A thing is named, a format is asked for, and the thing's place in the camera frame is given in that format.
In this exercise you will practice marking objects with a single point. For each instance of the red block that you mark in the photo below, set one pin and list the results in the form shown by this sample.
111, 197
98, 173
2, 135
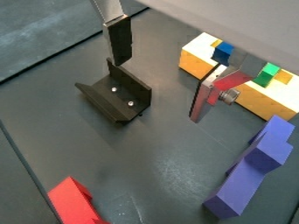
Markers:
71, 199

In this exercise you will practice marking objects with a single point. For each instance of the black angle bracket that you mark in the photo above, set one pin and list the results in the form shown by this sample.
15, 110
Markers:
119, 95

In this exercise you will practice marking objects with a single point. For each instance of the blue block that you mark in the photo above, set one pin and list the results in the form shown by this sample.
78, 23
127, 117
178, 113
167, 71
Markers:
222, 53

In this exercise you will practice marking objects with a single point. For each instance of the purple block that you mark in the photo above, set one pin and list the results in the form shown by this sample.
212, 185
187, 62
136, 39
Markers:
266, 154

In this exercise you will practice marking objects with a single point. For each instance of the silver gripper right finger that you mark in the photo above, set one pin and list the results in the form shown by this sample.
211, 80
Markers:
216, 87

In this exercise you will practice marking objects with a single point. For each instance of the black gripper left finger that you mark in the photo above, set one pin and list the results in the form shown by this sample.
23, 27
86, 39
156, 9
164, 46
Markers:
116, 28

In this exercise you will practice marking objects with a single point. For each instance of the green block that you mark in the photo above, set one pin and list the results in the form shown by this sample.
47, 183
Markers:
266, 75

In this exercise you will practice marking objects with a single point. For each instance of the yellow white board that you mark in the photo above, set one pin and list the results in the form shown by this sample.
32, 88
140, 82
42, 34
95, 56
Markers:
278, 99

